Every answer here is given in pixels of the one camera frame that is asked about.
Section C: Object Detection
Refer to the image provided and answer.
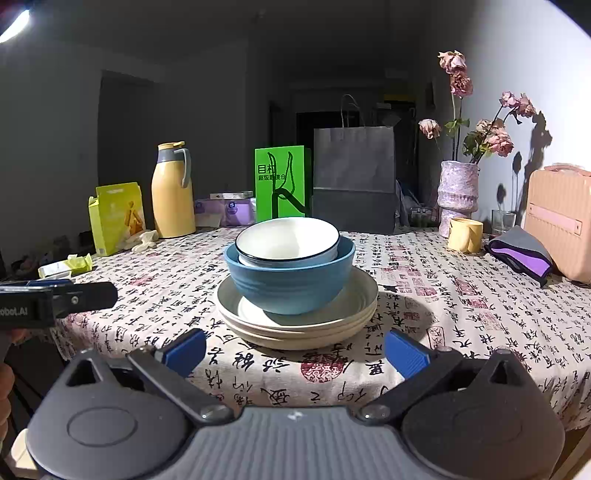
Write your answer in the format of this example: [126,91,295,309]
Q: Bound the purple ceramic vase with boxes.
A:
[438,161,480,239]

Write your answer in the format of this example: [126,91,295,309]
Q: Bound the clear glass cup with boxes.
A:
[491,210,517,237]

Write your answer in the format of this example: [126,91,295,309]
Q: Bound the blue bowl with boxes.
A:
[224,240,356,316]

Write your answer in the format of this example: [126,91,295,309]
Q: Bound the yellow mug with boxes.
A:
[447,218,485,254]

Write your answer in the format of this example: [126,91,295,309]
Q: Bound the dark blue jacket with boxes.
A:
[394,180,422,227]

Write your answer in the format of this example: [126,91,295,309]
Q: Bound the ceiling lamp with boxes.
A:
[0,9,31,43]

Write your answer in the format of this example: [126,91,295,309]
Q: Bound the pink ribbed case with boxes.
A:
[524,162,591,284]

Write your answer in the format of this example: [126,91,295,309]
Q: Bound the calligraphy print tablecloth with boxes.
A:
[46,226,591,433]

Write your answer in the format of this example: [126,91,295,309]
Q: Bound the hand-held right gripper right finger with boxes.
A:
[358,330,528,423]

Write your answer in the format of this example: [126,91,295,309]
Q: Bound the person's left hand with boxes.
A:
[0,329,29,419]

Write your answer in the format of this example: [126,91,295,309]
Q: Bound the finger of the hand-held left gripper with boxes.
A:
[0,279,75,293]
[48,282,119,319]

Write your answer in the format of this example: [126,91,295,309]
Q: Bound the dried pink roses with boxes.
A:
[419,51,537,165]

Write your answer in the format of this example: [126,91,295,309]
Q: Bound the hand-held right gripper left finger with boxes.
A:
[65,329,234,425]

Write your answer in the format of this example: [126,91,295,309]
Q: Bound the yellow-green snack box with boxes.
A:
[89,182,147,257]

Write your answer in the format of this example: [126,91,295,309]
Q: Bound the grey purple cloth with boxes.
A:
[485,226,554,288]

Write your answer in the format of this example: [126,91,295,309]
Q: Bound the green white snack wrapper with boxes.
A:
[38,254,94,280]

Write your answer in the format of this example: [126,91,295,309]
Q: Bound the yellow thermos jug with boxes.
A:
[152,141,197,239]

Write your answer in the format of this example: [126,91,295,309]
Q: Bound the black paper bag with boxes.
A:
[313,93,397,235]

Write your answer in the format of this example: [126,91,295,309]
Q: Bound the dark door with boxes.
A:
[99,69,156,186]

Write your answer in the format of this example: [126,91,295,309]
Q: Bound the green paper bag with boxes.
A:
[255,145,313,223]

